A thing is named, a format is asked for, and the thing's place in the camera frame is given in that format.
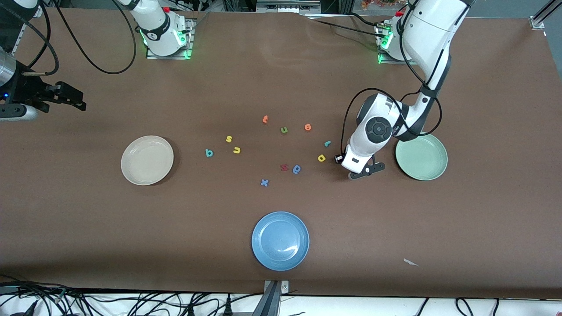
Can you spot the blue round plate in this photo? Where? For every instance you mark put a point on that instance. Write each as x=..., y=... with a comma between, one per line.
x=280, y=241

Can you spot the grey metal box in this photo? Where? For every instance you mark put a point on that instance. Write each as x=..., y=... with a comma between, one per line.
x=287, y=6

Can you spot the aluminium frame profile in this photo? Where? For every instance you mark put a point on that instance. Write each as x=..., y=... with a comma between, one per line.
x=38, y=13
x=536, y=22

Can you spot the yellow foam letter a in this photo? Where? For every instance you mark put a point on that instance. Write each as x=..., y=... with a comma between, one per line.
x=319, y=158

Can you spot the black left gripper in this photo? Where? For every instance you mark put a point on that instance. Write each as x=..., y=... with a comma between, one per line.
x=339, y=158

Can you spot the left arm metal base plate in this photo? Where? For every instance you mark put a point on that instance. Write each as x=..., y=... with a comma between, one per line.
x=386, y=61

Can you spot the grey metal camera mount bracket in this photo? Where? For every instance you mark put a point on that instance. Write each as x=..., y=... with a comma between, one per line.
x=273, y=303

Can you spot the green round plate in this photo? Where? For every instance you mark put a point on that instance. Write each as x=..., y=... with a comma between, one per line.
x=423, y=160

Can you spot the beige round plate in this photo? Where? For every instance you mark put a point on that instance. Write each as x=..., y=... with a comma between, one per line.
x=147, y=160

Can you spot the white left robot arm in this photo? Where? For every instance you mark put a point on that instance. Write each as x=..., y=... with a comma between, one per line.
x=432, y=35

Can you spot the brown table cover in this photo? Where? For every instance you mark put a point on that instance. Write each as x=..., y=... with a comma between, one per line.
x=88, y=219

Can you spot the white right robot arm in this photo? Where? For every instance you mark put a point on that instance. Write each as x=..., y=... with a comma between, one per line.
x=160, y=26

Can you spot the white paper scrap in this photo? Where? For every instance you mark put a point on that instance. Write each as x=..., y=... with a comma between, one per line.
x=409, y=262

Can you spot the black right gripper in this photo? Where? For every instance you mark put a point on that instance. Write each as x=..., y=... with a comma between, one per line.
x=27, y=90

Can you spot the blue foam letter q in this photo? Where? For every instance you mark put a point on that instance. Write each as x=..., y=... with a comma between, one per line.
x=294, y=170

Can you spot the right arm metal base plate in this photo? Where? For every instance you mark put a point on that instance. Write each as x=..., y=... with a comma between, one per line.
x=189, y=44

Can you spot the black power plug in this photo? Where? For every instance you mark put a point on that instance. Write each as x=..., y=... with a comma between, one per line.
x=191, y=310
x=228, y=307

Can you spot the orange patterned object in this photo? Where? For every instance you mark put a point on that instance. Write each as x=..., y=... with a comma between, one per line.
x=382, y=3

